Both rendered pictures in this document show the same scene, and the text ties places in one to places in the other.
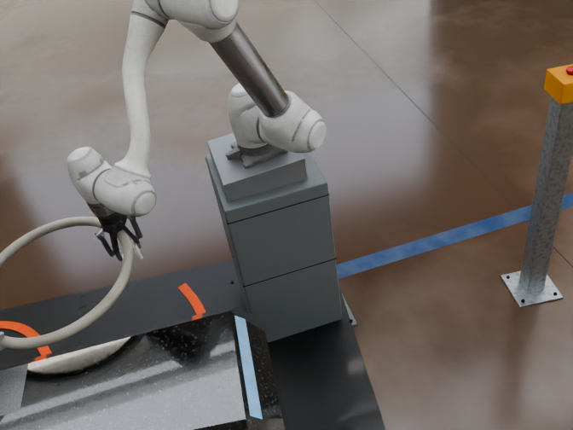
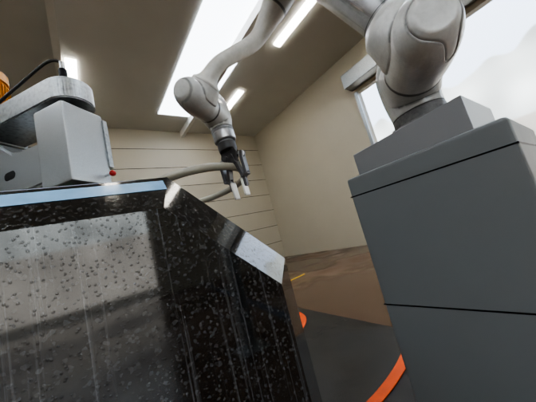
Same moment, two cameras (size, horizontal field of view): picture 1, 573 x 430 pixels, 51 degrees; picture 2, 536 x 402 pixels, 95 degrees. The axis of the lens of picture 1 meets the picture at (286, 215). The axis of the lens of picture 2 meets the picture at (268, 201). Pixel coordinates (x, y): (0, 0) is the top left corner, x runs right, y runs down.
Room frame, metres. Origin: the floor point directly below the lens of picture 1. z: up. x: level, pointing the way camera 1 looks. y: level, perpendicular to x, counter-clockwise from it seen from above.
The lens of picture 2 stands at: (1.11, -0.36, 0.68)
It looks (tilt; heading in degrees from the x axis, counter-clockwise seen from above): 8 degrees up; 62
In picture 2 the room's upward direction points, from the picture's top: 15 degrees counter-clockwise
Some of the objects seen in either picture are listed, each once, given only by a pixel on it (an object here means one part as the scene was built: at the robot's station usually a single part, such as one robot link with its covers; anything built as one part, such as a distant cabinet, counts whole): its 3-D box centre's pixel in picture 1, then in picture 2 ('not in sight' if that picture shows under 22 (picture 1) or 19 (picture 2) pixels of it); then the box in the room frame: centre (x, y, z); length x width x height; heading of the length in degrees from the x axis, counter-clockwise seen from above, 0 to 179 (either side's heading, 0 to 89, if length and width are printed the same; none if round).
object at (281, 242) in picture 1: (277, 241); (482, 282); (1.94, 0.06, 0.40); 0.50 x 0.50 x 0.80; 10
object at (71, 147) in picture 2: not in sight; (63, 158); (0.79, 1.20, 1.37); 0.36 x 0.22 x 0.45; 138
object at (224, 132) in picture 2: (103, 201); (224, 136); (1.45, 0.53, 1.12); 0.09 x 0.09 x 0.06
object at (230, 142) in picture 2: (112, 219); (229, 153); (1.46, 0.52, 1.05); 0.08 x 0.07 x 0.09; 123
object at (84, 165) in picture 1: (92, 175); (214, 112); (1.44, 0.52, 1.23); 0.13 x 0.11 x 0.16; 46
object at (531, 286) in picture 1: (548, 194); not in sight; (1.79, -1.04, 0.54); 0.20 x 0.20 x 1.09; 3
